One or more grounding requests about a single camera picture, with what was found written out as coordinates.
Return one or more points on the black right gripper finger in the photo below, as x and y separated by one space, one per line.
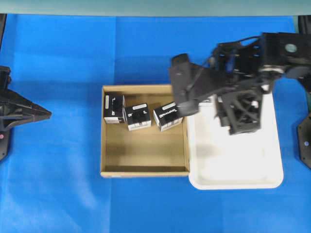
188 107
180 76

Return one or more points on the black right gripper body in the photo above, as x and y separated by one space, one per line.
239 101

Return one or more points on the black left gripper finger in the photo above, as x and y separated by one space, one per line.
37 110
36 118

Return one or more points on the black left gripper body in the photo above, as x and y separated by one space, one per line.
11 114

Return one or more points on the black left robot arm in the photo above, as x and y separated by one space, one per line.
5 134

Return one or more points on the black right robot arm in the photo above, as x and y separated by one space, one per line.
288 55

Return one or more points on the black white box centre right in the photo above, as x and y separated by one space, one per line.
167 116

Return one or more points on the black white box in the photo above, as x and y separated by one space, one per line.
137 117
167 116
114 108

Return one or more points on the black white box centre left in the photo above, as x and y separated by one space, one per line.
137 117

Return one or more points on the brown cardboard box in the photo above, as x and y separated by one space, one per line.
145 152

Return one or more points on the black white box far left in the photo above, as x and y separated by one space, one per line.
114 108

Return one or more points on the blue table cloth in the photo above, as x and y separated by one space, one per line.
51 183

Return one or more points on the white plastic tray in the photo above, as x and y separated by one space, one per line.
243 161

